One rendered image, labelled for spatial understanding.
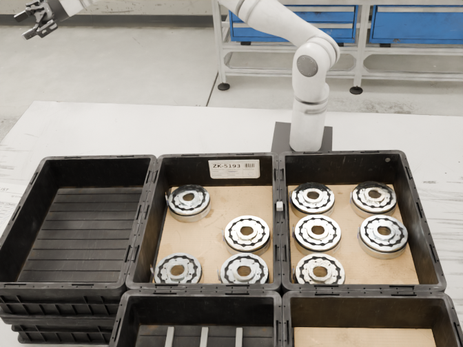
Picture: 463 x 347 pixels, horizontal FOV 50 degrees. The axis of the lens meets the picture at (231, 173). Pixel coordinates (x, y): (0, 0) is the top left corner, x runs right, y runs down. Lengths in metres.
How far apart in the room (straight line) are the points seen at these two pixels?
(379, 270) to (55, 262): 0.72
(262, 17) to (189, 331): 0.76
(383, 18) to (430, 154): 1.45
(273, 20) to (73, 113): 0.91
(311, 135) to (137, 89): 2.09
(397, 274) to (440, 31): 2.08
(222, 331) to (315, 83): 0.64
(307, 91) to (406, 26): 1.74
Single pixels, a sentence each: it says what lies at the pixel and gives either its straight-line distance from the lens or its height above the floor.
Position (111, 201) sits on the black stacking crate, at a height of 0.83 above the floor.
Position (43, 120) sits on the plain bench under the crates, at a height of 0.70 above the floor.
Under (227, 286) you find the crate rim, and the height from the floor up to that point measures 0.93.
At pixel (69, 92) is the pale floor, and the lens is 3.46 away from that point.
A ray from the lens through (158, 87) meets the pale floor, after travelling 3.30.
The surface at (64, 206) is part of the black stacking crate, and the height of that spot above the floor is 0.83.
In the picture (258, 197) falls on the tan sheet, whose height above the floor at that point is 0.83.
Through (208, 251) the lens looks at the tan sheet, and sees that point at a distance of 1.13.
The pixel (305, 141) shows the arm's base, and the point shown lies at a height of 0.84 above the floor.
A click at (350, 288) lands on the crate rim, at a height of 0.93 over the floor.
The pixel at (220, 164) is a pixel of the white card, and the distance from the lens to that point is 1.22.
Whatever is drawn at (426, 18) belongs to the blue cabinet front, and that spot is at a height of 0.47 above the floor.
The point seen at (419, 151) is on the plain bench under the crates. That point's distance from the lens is 1.62.
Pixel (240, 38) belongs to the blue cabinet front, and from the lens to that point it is 3.02.
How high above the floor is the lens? 1.70
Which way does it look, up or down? 42 degrees down
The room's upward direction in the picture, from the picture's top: 5 degrees counter-clockwise
